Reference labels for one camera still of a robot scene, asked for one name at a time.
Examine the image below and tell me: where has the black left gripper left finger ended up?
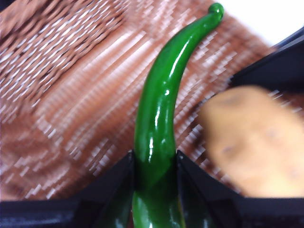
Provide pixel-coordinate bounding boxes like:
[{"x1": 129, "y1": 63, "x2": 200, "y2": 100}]
[{"x1": 0, "y1": 150, "x2": 135, "y2": 228}]

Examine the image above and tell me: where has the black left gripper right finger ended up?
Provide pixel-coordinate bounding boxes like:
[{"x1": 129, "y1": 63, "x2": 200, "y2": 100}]
[{"x1": 176, "y1": 150, "x2": 304, "y2": 228}]

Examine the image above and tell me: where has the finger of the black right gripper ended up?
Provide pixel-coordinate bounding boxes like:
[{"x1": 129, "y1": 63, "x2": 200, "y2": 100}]
[{"x1": 228, "y1": 30, "x2": 304, "y2": 92}]

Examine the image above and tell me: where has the brown woven wicker basket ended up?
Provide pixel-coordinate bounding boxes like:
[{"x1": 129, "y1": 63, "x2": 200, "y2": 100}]
[{"x1": 0, "y1": 0, "x2": 304, "y2": 200}]

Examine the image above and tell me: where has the green chili pepper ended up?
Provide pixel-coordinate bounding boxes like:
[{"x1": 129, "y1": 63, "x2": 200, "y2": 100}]
[{"x1": 132, "y1": 2, "x2": 225, "y2": 228}]

